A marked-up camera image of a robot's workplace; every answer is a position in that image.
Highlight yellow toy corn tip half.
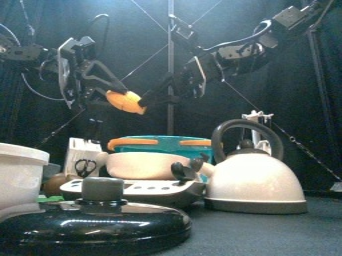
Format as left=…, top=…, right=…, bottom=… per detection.
left=105, top=89, right=130, bottom=113

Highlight yellow toy corn stem half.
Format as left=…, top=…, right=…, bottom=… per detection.
left=125, top=90, right=149, bottom=116

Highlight white plastic rack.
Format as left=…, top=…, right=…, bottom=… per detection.
left=241, top=109, right=276, bottom=156

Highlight beige toy pan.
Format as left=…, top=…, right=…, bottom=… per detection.
left=97, top=151, right=212, bottom=181

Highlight brown round toy food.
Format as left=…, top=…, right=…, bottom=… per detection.
left=45, top=172, right=82, bottom=198

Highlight white plastic bowl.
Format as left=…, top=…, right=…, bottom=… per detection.
left=0, top=142, right=51, bottom=221

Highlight green toy vegetable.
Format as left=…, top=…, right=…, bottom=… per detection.
left=37, top=194, right=67, bottom=204

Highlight black pot lid grey knob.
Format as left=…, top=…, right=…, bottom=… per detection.
left=0, top=176, right=194, bottom=256

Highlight black-handled toy knife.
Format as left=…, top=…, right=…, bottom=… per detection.
left=87, top=118, right=97, bottom=143

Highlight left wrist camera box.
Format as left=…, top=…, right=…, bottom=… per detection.
left=66, top=34, right=98, bottom=49

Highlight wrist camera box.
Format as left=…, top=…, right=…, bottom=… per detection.
left=66, top=34, right=98, bottom=49
left=170, top=14, right=198, bottom=42

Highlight teal basket orange handles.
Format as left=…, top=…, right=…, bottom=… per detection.
left=106, top=134, right=217, bottom=164

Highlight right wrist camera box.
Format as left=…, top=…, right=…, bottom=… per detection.
left=170, top=14, right=198, bottom=42

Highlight black-handled toy scissors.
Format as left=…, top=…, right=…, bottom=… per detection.
left=74, top=158, right=99, bottom=179

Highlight grey frame strut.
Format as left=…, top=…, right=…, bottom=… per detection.
left=306, top=19, right=342, bottom=183

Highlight cream toy kettle black handle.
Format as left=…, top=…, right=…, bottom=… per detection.
left=172, top=118, right=310, bottom=215

